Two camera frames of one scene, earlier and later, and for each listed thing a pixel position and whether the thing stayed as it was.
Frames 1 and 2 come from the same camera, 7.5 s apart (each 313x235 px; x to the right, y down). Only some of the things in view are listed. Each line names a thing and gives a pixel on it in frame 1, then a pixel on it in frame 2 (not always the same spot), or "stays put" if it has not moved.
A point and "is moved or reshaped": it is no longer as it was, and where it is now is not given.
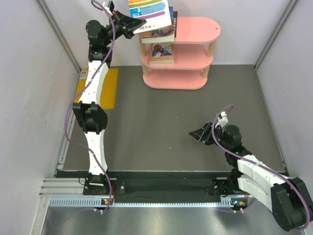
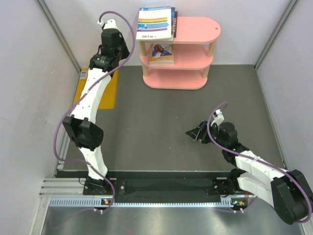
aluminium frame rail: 70,193 stays put
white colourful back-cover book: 156,12 is moved or reshaped
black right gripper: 199,134 stays put
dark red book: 175,16 stays put
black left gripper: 129,24 -> 122,40
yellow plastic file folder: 108,93 stays put
